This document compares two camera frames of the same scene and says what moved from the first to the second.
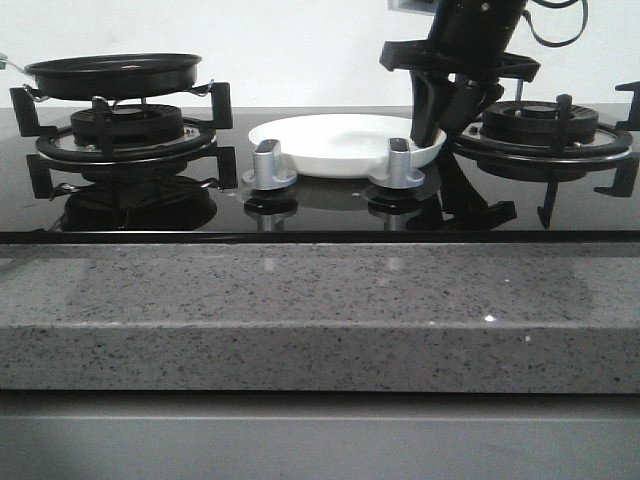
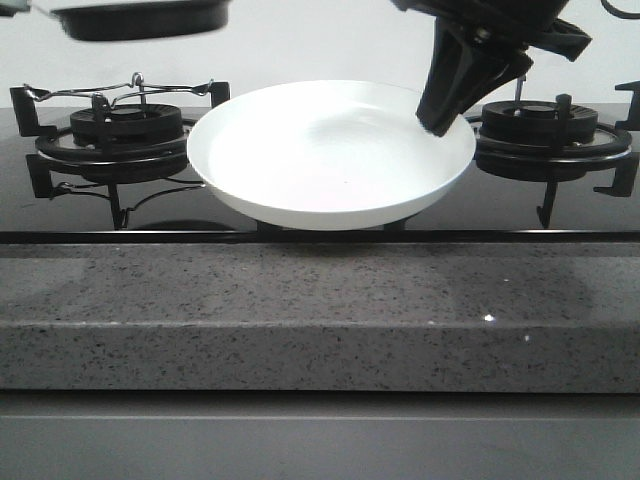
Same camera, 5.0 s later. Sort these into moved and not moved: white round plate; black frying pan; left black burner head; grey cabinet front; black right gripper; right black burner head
Moved: black right gripper; black frying pan; white round plate
Not moved: right black burner head; left black burner head; grey cabinet front
